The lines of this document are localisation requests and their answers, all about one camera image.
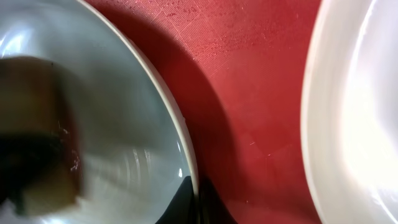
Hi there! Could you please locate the light blue plate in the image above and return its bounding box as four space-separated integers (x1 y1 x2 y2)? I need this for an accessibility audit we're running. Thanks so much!
1 1 198 223

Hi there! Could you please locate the white plate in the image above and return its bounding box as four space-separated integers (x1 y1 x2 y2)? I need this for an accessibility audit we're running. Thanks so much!
300 0 397 223

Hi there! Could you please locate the green yellow sponge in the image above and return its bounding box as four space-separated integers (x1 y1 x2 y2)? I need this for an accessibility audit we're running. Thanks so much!
1 57 83 217

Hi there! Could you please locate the red plastic tray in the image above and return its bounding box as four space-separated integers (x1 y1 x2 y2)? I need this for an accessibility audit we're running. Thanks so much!
90 0 320 223

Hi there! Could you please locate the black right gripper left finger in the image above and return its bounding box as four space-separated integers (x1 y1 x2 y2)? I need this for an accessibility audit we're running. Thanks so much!
156 176 197 224

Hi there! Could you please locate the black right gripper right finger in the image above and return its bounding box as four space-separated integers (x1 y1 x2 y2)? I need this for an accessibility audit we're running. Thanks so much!
199 178 237 224

